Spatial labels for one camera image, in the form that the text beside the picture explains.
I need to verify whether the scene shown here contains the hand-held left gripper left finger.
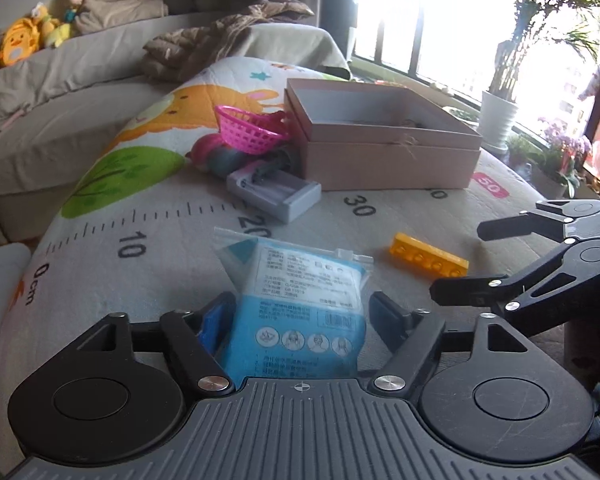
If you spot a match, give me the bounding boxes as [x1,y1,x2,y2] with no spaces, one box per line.
[72,291,237,395]

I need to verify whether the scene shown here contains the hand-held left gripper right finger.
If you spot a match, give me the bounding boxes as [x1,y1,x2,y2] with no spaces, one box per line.
[369,290,531,394]

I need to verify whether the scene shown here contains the black window railing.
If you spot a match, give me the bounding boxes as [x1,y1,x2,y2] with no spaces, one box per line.
[350,0,526,97]

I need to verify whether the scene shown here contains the white plant pot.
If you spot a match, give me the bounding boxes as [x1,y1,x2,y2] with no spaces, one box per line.
[480,89,520,148]

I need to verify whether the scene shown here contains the small green potted plant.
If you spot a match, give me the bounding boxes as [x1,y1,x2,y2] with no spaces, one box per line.
[505,132,537,169]

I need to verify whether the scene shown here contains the pink cardboard box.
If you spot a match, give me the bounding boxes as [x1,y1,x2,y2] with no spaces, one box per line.
[283,78,483,192]

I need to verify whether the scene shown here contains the grey covered sofa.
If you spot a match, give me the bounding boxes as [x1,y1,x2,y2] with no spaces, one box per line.
[0,0,352,251]

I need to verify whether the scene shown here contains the yellow lion plush cushion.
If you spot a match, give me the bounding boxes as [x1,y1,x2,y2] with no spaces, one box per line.
[0,17,44,67]

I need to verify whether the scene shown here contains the yellow toy brick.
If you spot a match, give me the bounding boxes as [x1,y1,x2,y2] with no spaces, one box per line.
[389,232,469,277]

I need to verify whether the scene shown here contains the beige folded blanket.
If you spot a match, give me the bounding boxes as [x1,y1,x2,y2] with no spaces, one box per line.
[75,0,169,36]

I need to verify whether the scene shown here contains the grey plastic case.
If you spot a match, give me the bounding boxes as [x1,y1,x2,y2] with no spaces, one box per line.
[226,162,322,223]

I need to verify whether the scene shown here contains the brown crumpled blanket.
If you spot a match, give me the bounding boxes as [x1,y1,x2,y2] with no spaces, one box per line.
[142,2,316,83]

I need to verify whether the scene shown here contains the pink plastic basket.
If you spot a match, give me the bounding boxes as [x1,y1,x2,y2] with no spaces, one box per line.
[215,105,292,156]

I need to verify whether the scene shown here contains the blue face mask packet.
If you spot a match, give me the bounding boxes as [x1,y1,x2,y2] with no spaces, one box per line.
[213,226,375,378]

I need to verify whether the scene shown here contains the purple potted flowers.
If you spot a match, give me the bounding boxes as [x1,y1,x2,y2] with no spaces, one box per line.
[535,117,594,199]

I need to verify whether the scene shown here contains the teal duck toy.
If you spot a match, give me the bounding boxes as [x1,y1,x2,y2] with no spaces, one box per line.
[209,147,251,177]

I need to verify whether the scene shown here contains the yellow duck plush toy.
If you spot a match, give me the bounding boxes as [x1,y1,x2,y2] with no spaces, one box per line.
[30,2,74,49]

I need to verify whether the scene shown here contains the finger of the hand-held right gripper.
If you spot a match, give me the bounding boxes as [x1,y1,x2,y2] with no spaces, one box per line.
[476,199,600,242]
[429,236,600,333]

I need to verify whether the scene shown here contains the printed cartoon blanket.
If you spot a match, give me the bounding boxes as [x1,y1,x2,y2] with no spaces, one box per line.
[0,55,596,473]

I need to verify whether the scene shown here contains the pink egg toy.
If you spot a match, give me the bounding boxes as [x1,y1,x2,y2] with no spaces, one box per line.
[187,135,227,167]

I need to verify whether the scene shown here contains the green palm plant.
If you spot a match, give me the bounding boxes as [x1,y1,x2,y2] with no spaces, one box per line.
[490,0,600,97]

